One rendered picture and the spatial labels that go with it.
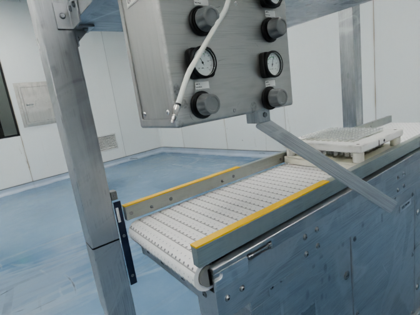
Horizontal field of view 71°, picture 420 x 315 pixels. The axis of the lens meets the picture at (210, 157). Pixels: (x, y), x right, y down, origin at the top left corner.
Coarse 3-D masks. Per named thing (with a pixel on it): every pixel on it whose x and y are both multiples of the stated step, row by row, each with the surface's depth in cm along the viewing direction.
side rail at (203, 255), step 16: (400, 144) 83; (416, 144) 88; (368, 160) 72; (384, 160) 76; (320, 192) 59; (288, 208) 54; (304, 208) 57; (256, 224) 49; (272, 224) 51; (224, 240) 45; (240, 240) 47; (192, 256) 43; (208, 256) 43
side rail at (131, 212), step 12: (384, 120) 135; (276, 156) 92; (240, 168) 83; (252, 168) 86; (264, 168) 89; (204, 180) 76; (216, 180) 78; (228, 180) 80; (168, 192) 69; (180, 192) 71; (192, 192) 74; (144, 204) 66; (156, 204) 68; (168, 204) 70; (132, 216) 64
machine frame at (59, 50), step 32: (32, 0) 52; (64, 0) 55; (64, 32) 55; (352, 32) 116; (64, 64) 55; (352, 64) 118; (64, 96) 56; (352, 96) 121; (64, 128) 56; (96, 160) 60; (96, 192) 61; (96, 224) 61; (96, 256) 62; (128, 288) 67
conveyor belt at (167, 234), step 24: (288, 168) 88; (312, 168) 85; (216, 192) 75; (240, 192) 73; (264, 192) 70; (288, 192) 68; (336, 192) 66; (168, 216) 64; (192, 216) 62; (216, 216) 61; (240, 216) 59; (144, 240) 58; (168, 240) 53; (192, 240) 52; (168, 264) 50; (192, 264) 45
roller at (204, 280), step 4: (208, 264) 46; (204, 268) 45; (208, 268) 45; (200, 272) 45; (204, 272) 44; (208, 272) 45; (200, 276) 44; (204, 276) 44; (208, 276) 45; (200, 280) 44; (204, 280) 44; (208, 280) 45; (204, 284) 45; (208, 284) 45; (212, 284) 46
